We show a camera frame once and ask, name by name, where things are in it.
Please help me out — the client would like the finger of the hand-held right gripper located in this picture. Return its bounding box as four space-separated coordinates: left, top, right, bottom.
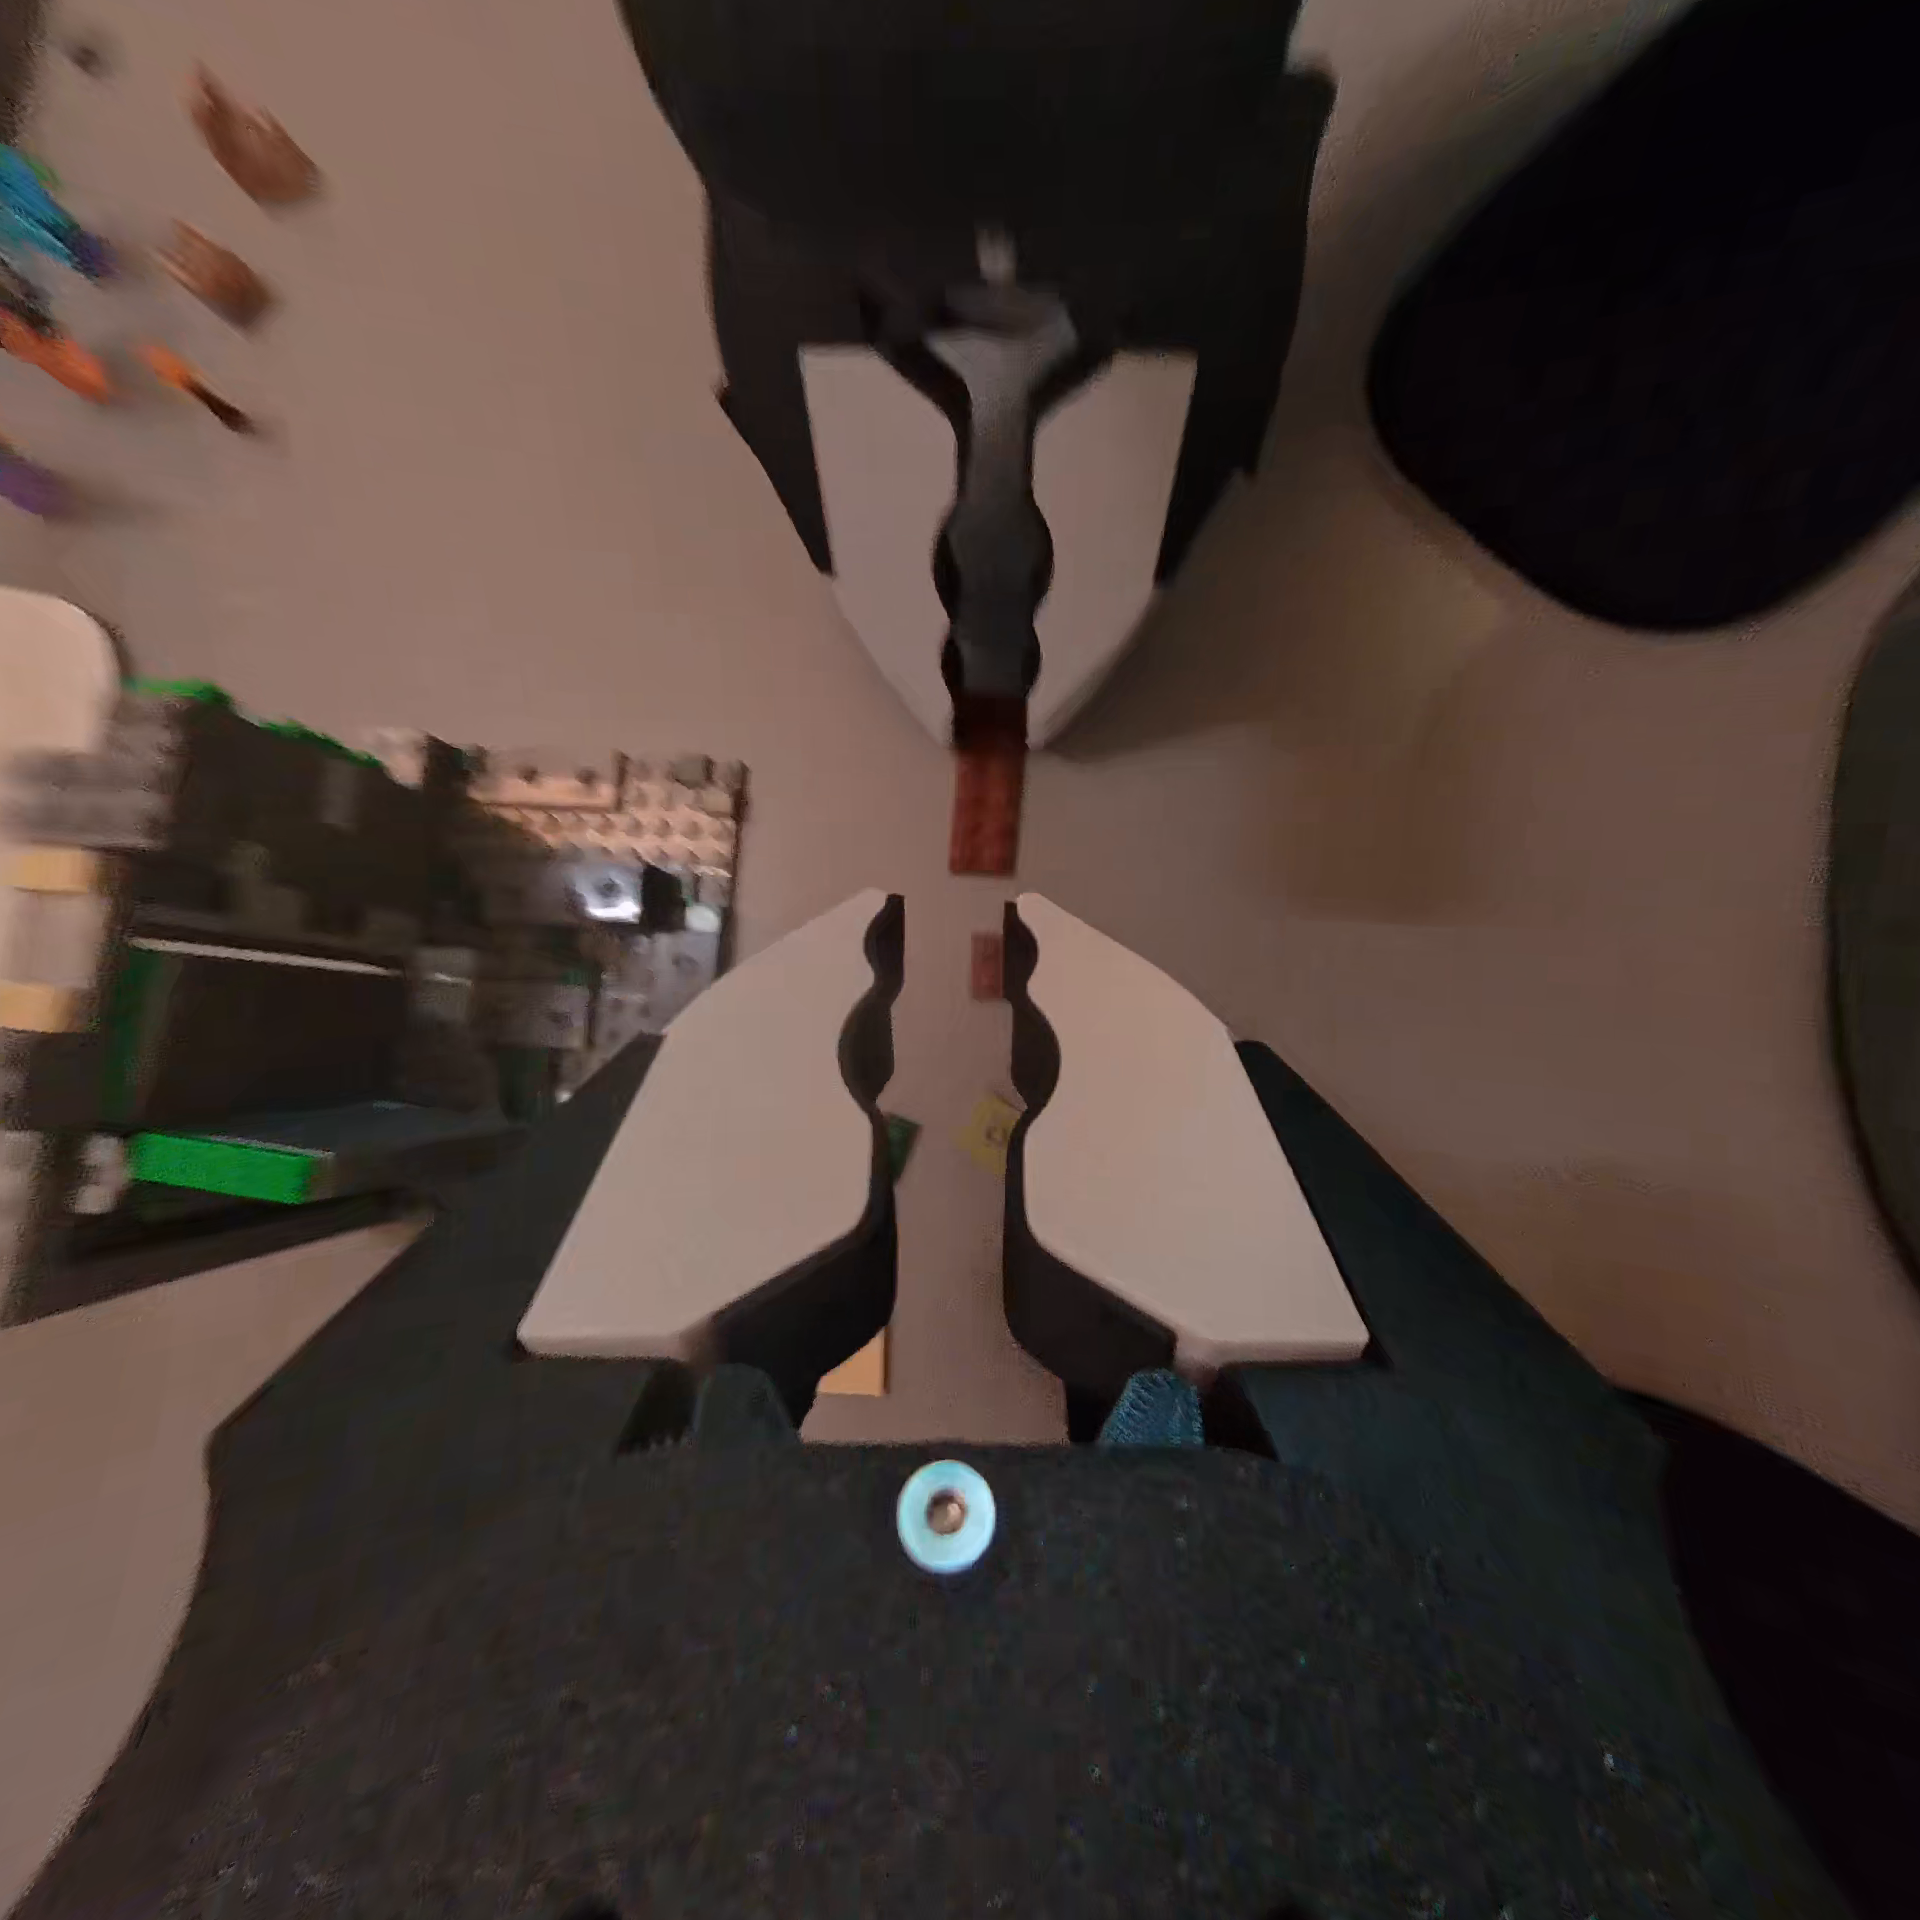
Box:
990 339 1205 751
795 339 996 751

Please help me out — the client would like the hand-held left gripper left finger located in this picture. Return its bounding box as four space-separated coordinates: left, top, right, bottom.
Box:
514 889 909 1388

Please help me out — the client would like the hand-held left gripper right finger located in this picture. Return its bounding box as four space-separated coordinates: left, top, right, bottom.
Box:
1001 893 1369 1406

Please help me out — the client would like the reddish brown long plate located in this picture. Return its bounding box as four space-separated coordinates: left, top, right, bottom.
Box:
946 697 1032 877

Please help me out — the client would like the grey brick castle model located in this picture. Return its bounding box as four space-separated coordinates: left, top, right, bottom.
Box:
0 673 749 1327

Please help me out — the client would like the grey desk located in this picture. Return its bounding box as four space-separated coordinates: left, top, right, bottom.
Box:
0 0 1920 1651

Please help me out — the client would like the black chair armrest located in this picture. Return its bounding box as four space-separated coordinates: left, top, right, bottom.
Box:
1367 0 1920 637

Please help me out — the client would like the brown toy animal figure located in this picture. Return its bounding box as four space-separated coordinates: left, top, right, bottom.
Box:
187 65 321 208
151 215 282 333

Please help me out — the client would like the teal toy figure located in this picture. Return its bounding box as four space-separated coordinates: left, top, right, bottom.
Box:
0 144 123 289

